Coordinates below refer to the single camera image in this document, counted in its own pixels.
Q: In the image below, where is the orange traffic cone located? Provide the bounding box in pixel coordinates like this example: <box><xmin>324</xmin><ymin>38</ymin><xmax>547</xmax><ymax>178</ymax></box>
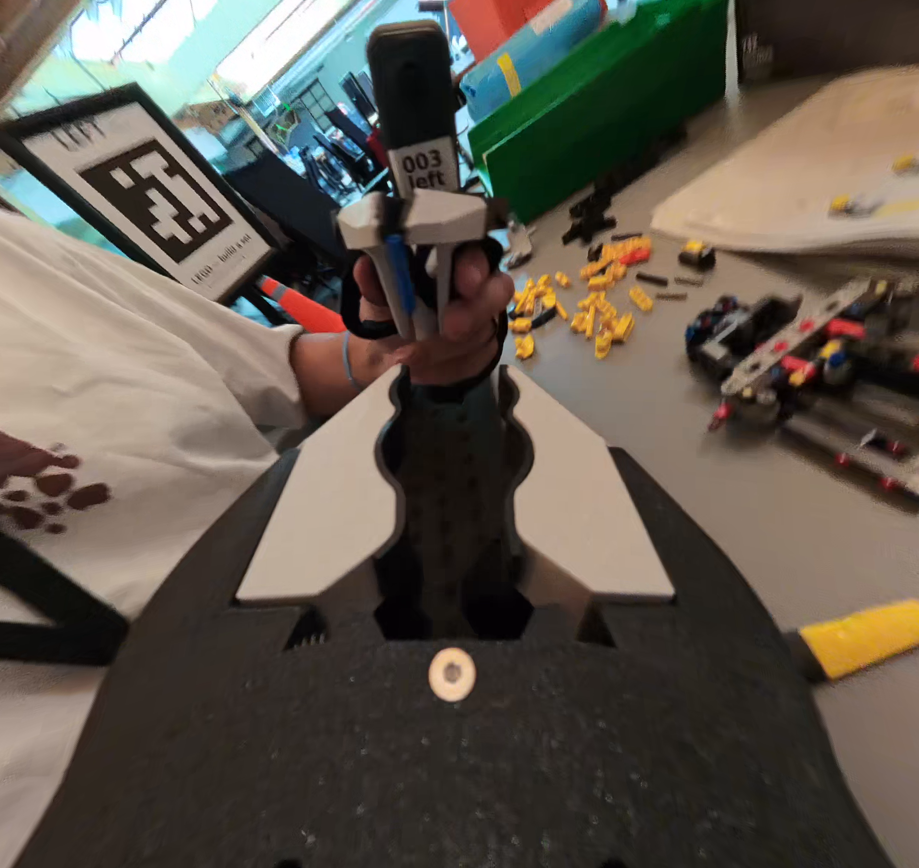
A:
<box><xmin>257</xmin><ymin>274</ymin><xmax>347</xmax><ymax>335</ymax></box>

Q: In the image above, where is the blue lego pin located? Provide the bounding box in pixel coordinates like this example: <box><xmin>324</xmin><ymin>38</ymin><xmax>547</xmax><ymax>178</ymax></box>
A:
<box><xmin>384</xmin><ymin>233</ymin><xmax>419</xmax><ymax>312</ymax></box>

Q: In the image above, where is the instruction booklet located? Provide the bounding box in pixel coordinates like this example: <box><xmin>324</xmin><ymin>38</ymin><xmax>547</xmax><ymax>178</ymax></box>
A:
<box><xmin>650</xmin><ymin>66</ymin><xmax>919</xmax><ymax>260</ymax></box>

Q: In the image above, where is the grey lego piece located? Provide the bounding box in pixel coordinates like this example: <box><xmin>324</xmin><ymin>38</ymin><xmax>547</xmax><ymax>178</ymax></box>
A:
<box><xmin>501</xmin><ymin>222</ymin><xmax>537</xmax><ymax>271</ymax></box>

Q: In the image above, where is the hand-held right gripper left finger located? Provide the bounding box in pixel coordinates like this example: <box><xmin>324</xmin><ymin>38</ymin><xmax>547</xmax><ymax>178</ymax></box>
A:
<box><xmin>235</xmin><ymin>366</ymin><xmax>404</xmax><ymax>608</ymax></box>

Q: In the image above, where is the person's left hand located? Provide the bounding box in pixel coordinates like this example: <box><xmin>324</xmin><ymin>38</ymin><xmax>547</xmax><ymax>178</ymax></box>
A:
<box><xmin>352</xmin><ymin>244</ymin><xmax>516</xmax><ymax>385</ymax></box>

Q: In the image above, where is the blue roll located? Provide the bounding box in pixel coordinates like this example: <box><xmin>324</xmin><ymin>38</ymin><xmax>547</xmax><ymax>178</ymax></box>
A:
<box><xmin>459</xmin><ymin>0</ymin><xmax>609</xmax><ymax>124</ymax></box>

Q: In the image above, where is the pile of yellow lego pieces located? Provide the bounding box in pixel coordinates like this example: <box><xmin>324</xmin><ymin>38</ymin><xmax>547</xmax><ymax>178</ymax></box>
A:
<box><xmin>508</xmin><ymin>235</ymin><xmax>656</xmax><ymax>361</ymax></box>

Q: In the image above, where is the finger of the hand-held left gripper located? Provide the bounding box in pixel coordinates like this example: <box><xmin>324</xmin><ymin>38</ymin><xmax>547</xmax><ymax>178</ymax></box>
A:
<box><xmin>336</xmin><ymin>192</ymin><xmax>419</xmax><ymax>343</ymax></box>
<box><xmin>402</xmin><ymin>189</ymin><xmax>491</xmax><ymax>325</ymax></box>

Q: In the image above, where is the black lanyard strap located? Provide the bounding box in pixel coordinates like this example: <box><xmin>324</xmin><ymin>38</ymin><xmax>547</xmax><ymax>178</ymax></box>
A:
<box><xmin>0</xmin><ymin>531</ymin><xmax>132</xmax><ymax>666</ymax></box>

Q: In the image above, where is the lego set box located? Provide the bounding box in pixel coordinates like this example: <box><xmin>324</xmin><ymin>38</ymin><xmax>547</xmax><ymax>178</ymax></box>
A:
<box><xmin>732</xmin><ymin>0</ymin><xmax>919</xmax><ymax>84</ymax></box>

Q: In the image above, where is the green plastic bin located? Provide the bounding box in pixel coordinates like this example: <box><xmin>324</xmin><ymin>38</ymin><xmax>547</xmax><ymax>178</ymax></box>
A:
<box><xmin>467</xmin><ymin>0</ymin><xmax>731</xmax><ymax>224</ymax></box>

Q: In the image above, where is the person's left forearm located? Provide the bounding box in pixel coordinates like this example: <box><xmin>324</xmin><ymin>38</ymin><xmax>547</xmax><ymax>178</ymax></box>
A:
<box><xmin>291</xmin><ymin>328</ymin><xmax>412</xmax><ymax>418</ymax></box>

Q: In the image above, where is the yellow lego panel piece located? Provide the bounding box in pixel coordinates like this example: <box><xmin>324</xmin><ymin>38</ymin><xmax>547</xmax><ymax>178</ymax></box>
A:
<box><xmin>785</xmin><ymin>599</ymin><xmax>919</xmax><ymax>684</ymax></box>

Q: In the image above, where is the person's white printed shirt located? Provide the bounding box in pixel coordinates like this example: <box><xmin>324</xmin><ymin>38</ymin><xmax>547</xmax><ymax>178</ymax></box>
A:
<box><xmin>0</xmin><ymin>211</ymin><xmax>310</xmax><ymax>868</ymax></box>

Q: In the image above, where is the lego car chassis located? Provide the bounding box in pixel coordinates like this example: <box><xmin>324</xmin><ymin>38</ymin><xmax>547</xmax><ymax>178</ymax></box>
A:
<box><xmin>684</xmin><ymin>276</ymin><xmax>919</xmax><ymax>501</ymax></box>

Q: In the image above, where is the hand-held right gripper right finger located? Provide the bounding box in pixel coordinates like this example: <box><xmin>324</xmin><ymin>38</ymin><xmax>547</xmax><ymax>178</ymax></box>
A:
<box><xmin>499</xmin><ymin>364</ymin><xmax>677</xmax><ymax>607</ymax></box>

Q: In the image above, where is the framed black white marker sign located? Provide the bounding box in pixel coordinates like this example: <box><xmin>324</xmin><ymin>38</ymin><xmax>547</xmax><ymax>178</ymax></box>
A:
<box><xmin>0</xmin><ymin>82</ymin><xmax>282</xmax><ymax>303</ymax></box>

